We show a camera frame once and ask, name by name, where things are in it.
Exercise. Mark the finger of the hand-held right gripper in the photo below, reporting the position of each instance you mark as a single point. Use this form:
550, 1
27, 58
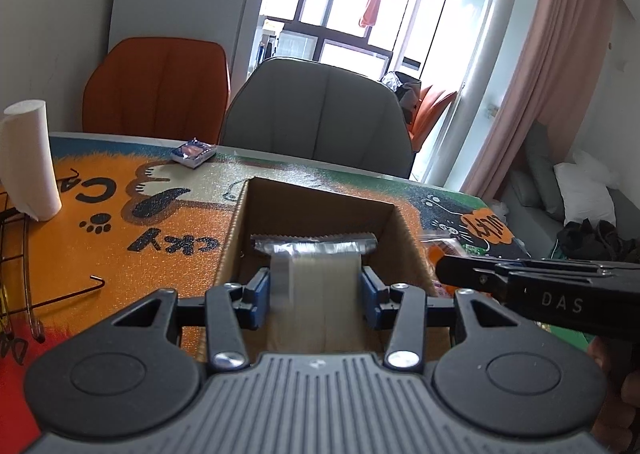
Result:
470, 271

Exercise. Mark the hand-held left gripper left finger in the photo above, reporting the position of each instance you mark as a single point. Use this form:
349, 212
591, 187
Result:
260, 295

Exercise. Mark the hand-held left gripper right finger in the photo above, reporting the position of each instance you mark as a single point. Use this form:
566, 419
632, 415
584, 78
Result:
371, 296

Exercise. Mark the translucent silver snack packet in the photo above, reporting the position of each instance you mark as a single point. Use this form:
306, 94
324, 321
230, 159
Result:
320, 294

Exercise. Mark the cardboard box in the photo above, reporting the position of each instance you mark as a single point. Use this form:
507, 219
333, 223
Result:
320, 206

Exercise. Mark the person's right hand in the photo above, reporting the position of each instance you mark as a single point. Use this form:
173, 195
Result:
620, 384

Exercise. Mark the orange snack packet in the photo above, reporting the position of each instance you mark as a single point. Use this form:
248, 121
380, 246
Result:
442, 249

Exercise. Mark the dark clothes pile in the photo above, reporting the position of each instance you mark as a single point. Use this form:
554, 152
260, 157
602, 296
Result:
595, 239

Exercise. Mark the grey sofa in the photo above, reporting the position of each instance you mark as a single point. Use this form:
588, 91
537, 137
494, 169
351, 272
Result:
530, 219

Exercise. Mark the white pillow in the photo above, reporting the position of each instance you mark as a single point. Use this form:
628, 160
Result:
587, 189

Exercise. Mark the grey cushion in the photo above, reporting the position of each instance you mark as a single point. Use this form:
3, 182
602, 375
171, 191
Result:
542, 159

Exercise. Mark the small blue box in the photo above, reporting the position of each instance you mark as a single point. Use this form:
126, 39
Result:
192, 153

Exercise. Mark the orange chair with black legs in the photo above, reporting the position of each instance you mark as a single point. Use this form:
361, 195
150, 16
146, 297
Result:
432, 114

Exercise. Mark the grey padded chair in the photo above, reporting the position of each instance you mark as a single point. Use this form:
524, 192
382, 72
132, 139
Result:
315, 114

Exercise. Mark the dark backpack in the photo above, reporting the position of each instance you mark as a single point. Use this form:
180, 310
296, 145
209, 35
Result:
405, 92

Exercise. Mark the sliding glass door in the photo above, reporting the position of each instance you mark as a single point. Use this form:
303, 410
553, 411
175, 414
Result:
465, 59

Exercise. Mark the pink curtain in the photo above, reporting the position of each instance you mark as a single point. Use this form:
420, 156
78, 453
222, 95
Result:
555, 59

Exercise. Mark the orange padded chair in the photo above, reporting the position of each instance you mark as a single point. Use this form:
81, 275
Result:
155, 89

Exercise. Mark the white paper towel roll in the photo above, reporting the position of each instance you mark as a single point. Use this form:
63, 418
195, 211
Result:
27, 159

